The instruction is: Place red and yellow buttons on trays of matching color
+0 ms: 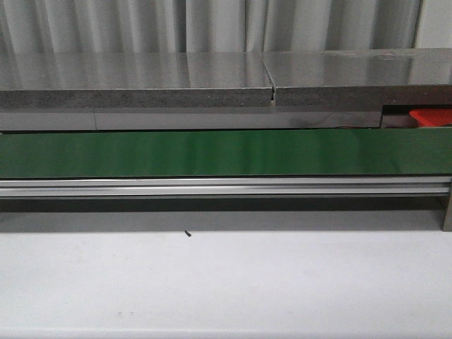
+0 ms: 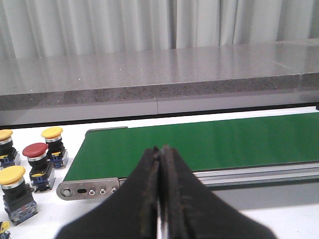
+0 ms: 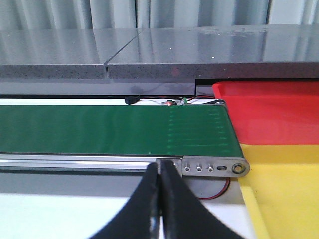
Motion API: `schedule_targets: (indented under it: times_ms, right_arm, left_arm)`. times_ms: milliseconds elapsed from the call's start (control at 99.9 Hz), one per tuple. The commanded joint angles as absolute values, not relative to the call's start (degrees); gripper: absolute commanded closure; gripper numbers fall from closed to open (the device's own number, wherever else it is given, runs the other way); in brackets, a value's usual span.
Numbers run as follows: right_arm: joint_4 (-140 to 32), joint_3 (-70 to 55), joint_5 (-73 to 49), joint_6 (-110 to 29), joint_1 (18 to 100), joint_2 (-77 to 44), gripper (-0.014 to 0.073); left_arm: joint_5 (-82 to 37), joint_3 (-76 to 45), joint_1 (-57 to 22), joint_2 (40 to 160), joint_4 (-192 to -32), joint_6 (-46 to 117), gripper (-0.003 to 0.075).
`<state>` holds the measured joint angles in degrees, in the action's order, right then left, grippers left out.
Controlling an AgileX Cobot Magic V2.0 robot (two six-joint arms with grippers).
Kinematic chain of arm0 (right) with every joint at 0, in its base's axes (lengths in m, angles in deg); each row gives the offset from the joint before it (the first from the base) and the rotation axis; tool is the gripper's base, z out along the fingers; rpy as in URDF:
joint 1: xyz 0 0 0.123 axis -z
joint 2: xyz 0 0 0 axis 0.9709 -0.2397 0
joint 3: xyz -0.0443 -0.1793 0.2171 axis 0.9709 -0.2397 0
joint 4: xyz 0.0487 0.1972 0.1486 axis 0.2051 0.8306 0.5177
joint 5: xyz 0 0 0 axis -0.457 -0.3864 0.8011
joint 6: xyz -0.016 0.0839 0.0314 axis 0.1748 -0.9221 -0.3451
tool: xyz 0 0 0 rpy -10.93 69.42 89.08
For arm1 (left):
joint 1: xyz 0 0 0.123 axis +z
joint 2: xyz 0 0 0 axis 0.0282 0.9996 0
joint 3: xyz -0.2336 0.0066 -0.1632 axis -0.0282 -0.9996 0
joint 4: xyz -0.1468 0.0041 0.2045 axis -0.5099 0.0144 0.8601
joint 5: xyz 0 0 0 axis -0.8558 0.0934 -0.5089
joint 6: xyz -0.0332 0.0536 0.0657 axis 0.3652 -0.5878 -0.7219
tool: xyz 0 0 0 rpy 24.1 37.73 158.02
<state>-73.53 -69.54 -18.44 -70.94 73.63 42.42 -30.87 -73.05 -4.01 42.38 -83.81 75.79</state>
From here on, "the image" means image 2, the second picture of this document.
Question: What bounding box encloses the red mushroom push button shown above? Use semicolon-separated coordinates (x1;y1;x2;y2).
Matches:
22;142;55;192

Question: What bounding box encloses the push button base corner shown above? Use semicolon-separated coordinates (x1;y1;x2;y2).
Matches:
0;221;10;239

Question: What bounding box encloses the aluminium conveyor frame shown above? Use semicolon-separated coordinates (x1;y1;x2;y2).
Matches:
57;127;319;200

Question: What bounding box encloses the grey stone counter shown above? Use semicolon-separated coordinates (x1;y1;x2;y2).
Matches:
0;38;319;125

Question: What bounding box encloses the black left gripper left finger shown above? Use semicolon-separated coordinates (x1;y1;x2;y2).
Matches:
56;147;159;239

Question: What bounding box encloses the yellow push button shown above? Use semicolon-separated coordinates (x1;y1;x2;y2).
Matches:
0;165;37;226
41;126;68;168
0;129;21;170

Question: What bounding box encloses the green conveyor belt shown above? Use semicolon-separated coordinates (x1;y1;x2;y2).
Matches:
65;112;319;181

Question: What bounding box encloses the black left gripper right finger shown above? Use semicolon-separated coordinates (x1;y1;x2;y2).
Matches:
160;146;275;239

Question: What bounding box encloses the white pleated curtain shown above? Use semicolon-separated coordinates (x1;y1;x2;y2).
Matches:
0;0;319;59

